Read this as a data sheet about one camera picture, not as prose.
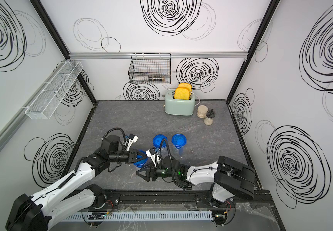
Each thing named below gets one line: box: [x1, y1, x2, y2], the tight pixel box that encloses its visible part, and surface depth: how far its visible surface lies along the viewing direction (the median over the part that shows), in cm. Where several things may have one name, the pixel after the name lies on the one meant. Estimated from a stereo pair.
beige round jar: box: [196, 104, 209, 118], surface depth 110 cm
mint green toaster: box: [164, 89, 196, 116], surface depth 107 cm
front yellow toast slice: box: [174, 86, 190, 101], surface depth 101 cm
